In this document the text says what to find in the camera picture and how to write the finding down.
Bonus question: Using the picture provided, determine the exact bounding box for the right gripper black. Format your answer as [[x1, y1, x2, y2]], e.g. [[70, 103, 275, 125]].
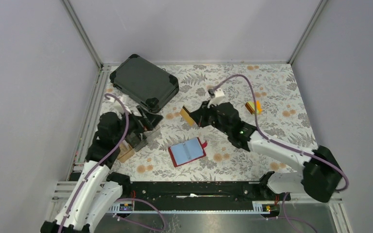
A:
[[189, 100, 231, 135]]

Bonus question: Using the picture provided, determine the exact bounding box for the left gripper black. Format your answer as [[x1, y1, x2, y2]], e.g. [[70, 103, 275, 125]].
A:
[[114, 105, 163, 144]]

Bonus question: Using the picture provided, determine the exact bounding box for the gold credit card stack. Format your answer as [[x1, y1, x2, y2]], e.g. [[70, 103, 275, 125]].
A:
[[180, 106, 195, 126]]

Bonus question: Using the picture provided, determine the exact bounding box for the red leather card holder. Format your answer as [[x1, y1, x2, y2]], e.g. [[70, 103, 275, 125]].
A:
[[168, 137, 208, 167]]

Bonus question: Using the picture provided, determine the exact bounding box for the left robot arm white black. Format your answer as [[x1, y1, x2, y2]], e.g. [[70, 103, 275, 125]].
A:
[[40, 106, 163, 233]]

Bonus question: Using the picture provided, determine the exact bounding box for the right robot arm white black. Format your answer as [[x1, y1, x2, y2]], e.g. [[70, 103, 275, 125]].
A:
[[186, 101, 342, 203]]

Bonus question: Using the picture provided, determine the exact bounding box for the clear acrylic card organizer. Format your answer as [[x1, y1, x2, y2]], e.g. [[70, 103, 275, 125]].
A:
[[125, 126, 161, 152]]

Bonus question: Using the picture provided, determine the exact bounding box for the dark grey hard case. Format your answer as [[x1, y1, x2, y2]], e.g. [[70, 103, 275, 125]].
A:
[[109, 54, 179, 114]]

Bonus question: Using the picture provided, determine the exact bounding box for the wooden block base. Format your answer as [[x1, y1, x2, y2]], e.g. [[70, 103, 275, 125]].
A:
[[117, 141, 135, 163]]

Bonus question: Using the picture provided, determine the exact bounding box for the orange green sticky note block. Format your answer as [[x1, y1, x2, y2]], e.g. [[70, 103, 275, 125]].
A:
[[245, 100, 262, 115]]

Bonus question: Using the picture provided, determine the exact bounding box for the floral patterned table mat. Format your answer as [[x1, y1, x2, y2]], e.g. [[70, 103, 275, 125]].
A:
[[111, 64, 318, 182]]

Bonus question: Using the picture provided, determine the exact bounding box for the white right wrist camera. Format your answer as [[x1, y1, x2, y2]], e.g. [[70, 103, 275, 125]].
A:
[[207, 88, 225, 108]]

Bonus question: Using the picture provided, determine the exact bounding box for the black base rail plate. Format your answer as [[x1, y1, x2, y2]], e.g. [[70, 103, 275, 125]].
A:
[[107, 181, 291, 214]]

